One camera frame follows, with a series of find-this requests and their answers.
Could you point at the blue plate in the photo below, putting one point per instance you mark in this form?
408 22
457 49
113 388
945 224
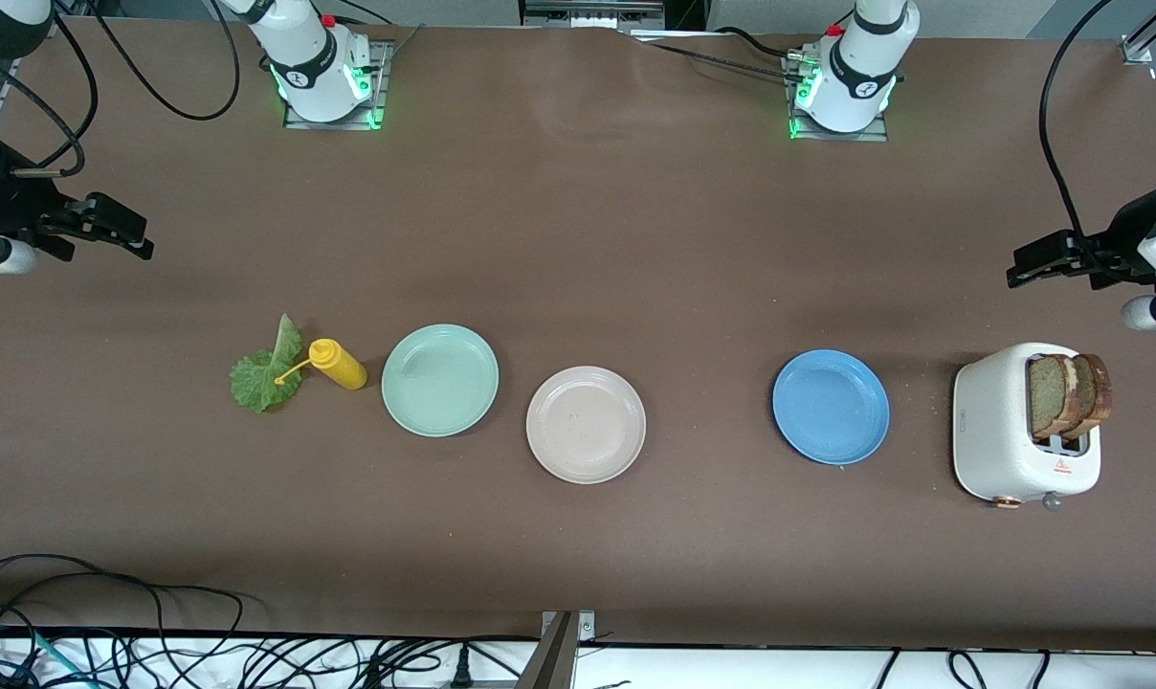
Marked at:
832 407

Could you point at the black power plug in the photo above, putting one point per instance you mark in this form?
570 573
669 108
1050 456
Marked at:
461 670

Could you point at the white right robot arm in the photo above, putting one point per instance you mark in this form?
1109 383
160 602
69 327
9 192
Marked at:
310 67

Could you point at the mint green plate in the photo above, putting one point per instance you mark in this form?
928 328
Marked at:
439 383

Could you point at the aluminium side frame rail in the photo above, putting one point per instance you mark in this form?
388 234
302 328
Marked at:
2 91

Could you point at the grey metal table bracket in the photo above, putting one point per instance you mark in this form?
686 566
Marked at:
554 660

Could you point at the dark metal equipment frame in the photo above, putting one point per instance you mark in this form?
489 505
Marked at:
588 14

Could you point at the aluminium profile rail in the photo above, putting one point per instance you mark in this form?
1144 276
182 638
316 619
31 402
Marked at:
1135 46

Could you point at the yellow mustard squeeze bottle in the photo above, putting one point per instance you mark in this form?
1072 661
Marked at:
341 366

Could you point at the brown bread slice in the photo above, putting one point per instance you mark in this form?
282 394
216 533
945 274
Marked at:
1047 397
1100 392

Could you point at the beige plate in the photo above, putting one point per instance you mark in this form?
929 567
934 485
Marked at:
586 426

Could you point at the green lettuce leaf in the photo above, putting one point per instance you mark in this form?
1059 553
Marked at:
257 383

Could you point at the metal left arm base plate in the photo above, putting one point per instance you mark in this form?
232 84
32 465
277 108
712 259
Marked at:
846 137

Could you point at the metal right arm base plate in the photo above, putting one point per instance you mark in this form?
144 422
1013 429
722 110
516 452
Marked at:
381 96

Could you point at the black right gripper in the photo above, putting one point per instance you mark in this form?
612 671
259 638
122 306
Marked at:
11 209

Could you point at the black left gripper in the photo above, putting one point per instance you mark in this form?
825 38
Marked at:
1126 235

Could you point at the white toaster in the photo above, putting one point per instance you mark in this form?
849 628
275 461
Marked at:
994 431

